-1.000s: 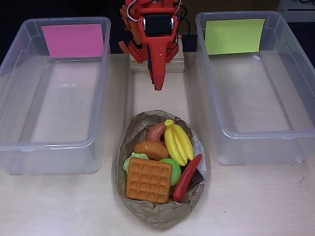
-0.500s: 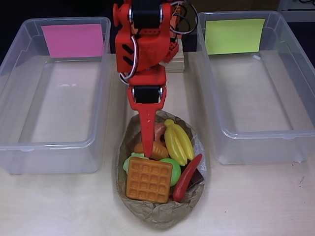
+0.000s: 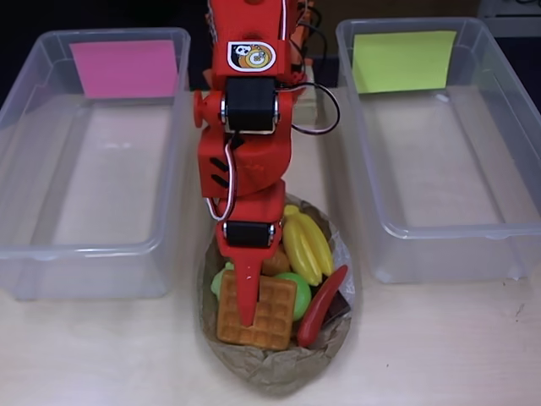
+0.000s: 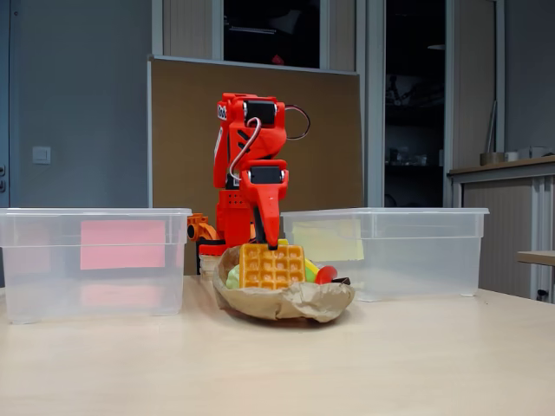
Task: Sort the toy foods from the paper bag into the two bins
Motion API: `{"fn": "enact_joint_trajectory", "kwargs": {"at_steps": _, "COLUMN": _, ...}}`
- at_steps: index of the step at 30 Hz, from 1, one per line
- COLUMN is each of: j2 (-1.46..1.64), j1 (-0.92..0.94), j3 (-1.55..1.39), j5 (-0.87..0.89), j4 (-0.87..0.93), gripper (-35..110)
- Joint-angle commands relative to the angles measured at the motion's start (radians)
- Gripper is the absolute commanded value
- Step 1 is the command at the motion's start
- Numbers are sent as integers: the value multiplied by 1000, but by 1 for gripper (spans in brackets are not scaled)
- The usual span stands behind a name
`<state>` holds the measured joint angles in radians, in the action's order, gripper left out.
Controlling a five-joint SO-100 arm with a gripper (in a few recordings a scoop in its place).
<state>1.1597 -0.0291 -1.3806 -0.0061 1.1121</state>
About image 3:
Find orange toy waffle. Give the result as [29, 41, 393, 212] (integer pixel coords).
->
[216, 270, 298, 351]

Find orange toy croissant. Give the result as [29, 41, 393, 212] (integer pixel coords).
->
[260, 243, 292, 277]

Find green toy apple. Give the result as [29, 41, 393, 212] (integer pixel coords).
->
[274, 271, 313, 321]

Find yellow toy banana bunch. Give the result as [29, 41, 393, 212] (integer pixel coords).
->
[281, 205, 335, 287]

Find red toy chili pepper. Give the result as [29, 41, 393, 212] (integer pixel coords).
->
[295, 264, 348, 348]

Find clear plastic bin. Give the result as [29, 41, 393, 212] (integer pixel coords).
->
[0, 27, 192, 301]
[335, 17, 541, 285]

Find pink paper label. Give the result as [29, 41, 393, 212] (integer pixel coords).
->
[69, 40, 178, 99]

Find yellow-green paper label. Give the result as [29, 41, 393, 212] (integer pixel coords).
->
[351, 30, 458, 95]

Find light green toy grapes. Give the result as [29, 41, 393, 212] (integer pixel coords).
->
[210, 261, 236, 299]

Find crumpled brown paper bag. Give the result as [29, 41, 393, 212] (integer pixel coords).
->
[192, 192, 363, 398]

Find dark brown toy chocolate bar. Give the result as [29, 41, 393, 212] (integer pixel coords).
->
[323, 291, 352, 329]

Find clear crumpled plastic wrap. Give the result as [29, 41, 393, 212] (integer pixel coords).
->
[327, 230, 356, 305]

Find wooden base block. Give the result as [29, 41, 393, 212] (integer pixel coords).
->
[291, 67, 318, 128]

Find orange printed plastic part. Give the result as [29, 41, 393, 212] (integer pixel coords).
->
[201, 10, 216, 91]

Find white gripper servo wire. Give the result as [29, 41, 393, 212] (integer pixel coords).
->
[205, 130, 244, 222]

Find black servo cable loop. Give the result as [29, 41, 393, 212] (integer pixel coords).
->
[291, 82, 342, 137]

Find black power cable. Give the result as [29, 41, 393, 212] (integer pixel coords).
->
[295, 23, 330, 58]

